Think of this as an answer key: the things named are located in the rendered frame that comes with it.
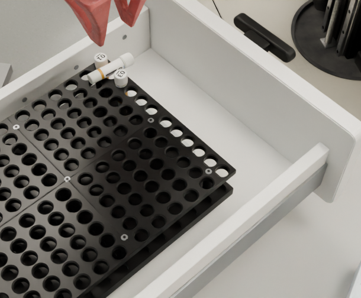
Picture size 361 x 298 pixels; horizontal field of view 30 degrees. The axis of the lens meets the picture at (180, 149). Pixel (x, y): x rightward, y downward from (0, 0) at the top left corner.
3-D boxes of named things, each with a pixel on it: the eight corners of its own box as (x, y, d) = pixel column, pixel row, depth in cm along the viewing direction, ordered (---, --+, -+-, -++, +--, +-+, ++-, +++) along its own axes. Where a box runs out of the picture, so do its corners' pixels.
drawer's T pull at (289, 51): (239, 19, 67) (241, 9, 66) (296, 60, 64) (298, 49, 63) (214, 36, 66) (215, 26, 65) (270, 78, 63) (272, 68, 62)
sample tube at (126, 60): (93, 88, 62) (135, 66, 63) (93, 80, 61) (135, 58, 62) (86, 78, 62) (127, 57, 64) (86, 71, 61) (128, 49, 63)
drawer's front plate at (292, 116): (144, 36, 77) (141, -42, 68) (342, 196, 65) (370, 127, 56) (133, 44, 76) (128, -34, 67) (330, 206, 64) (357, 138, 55)
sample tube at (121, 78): (114, 107, 64) (110, 75, 61) (121, 99, 65) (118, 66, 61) (125, 112, 64) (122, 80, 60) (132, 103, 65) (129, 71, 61)
